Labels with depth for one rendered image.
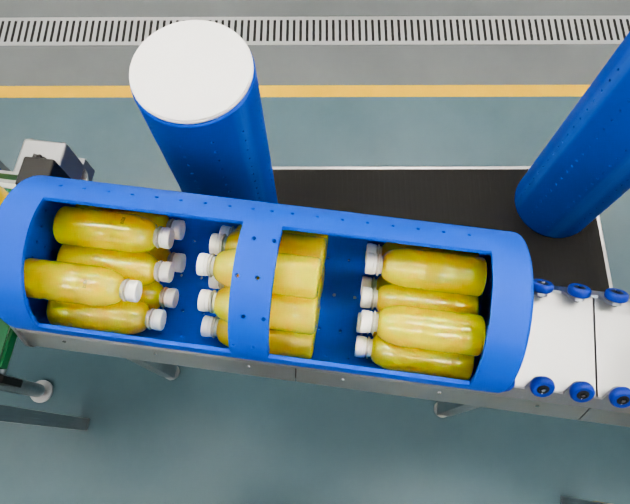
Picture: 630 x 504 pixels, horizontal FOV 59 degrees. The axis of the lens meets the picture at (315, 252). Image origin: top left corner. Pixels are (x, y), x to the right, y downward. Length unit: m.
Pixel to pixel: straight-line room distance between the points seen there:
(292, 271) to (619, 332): 0.71
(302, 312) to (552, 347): 0.55
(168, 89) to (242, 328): 0.62
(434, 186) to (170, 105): 1.19
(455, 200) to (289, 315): 1.33
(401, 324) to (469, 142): 1.62
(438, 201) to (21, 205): 1.52
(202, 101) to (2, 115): 1.66
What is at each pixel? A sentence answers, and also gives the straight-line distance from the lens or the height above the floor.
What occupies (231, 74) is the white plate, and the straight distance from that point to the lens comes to 1.32.
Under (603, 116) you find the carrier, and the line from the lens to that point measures 1.68.
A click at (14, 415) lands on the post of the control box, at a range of 1.76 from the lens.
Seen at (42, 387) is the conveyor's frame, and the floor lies 0.05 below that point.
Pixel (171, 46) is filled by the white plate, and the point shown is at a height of 1.04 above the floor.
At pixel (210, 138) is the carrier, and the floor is 0.97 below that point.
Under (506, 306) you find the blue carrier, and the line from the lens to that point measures 0.91.
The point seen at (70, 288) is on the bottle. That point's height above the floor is 1.14.
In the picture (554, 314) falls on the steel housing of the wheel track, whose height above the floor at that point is 0.93.
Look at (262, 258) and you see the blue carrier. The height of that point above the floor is 1.23.
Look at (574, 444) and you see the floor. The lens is 2.25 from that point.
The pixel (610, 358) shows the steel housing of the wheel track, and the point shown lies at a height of 0.93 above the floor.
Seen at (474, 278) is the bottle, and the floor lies 1.15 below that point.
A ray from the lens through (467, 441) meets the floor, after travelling 2.13.
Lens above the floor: 2.07
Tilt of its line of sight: 70 degrees down
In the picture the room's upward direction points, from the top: 1 degrees counter-clockwise
